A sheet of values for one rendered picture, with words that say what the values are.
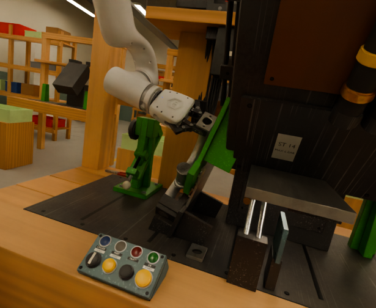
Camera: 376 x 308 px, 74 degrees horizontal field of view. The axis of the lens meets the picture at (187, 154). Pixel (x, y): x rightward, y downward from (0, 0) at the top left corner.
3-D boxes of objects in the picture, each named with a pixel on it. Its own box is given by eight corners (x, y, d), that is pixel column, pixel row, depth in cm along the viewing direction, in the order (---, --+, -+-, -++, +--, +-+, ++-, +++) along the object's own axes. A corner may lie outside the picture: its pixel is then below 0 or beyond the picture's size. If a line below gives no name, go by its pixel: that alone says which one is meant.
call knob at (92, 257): (95, 269, 46) (93, 266, 45) (84, 264, 47) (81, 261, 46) (103, 255, 48) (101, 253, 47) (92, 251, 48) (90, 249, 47)
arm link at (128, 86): (154, 102, 79) (137, 115, 73) (121, 85, 82) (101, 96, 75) (158, 78, 73) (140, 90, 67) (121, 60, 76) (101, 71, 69)
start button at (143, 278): (147, 290, 43) (146, 288, 42) (132, 284, 44) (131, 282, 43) (154, 274, 45) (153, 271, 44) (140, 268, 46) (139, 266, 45)
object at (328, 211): (351, 232, 37) (357, 213, 36) (241, 203, 41) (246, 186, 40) (306, 174, 74) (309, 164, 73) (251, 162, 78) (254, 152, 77)
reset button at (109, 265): (112, 274, 45) (110, 272, 44) (100, 270, 46) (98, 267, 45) (118, 262, 47) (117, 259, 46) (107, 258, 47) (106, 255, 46)
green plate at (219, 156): (219, 192, 60) (260, 111, 54) (189, 176, 61) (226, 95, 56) (226, 180, 71) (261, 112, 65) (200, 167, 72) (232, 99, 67)
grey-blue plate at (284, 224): (274, 294, 50) (291, 231, 48) (264, 290, 51) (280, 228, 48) (272, 267, 59) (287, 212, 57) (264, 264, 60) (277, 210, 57)
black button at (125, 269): (129, 281, 44) (128, 278, 43) (117, 277, 45) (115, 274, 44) (135, 268, 46) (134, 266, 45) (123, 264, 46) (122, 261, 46)
